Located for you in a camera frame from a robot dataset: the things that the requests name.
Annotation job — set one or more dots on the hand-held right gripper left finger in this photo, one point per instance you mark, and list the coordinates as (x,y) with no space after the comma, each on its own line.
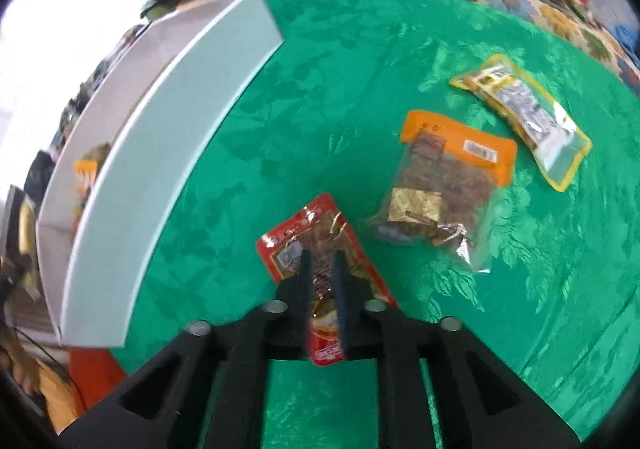
(304,294)

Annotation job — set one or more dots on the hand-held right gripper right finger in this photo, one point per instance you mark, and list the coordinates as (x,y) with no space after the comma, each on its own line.
(342,299)

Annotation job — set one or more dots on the red snack packet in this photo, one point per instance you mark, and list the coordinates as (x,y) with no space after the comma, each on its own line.
(320,229)

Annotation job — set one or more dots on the white box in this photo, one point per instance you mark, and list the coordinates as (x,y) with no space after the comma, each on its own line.
(165,154)

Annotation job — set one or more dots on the gold foil snack packet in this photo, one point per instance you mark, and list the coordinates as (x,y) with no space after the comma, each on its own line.
(415,204)

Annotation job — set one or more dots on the orange-topped brown snack packet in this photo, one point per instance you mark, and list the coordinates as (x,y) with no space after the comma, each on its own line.
(450,179)

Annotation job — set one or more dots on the green patterned blanket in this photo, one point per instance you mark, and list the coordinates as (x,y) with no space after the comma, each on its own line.
(325,104)

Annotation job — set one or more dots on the orange stool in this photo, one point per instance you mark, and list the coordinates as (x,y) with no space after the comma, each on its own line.
(92,374)

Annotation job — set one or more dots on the yellow-edged clear snack packet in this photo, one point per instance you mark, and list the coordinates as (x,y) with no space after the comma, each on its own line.
(525,124)

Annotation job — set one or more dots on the row of jars and cans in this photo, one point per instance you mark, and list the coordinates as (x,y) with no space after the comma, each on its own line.
(75,104)

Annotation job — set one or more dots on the blue cloth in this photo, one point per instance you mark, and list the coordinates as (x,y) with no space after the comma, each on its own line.
(629,41)

